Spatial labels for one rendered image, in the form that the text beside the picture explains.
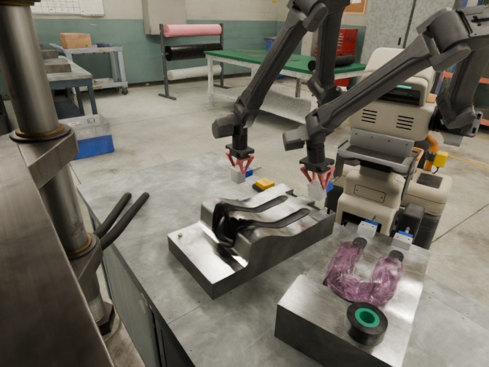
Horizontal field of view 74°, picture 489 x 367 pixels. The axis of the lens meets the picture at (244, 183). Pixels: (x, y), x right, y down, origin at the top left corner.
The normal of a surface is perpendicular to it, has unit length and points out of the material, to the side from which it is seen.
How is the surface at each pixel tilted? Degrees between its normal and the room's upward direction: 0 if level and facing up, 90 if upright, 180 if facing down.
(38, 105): 90
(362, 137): 90
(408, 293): 15
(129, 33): 90
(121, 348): 0
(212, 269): 0
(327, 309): 0
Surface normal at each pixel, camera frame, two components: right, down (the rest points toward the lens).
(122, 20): 0.58, 0.40
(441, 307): 0.03, -0.88
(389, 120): -0.58, 0.49
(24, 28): 0.89, 0.24
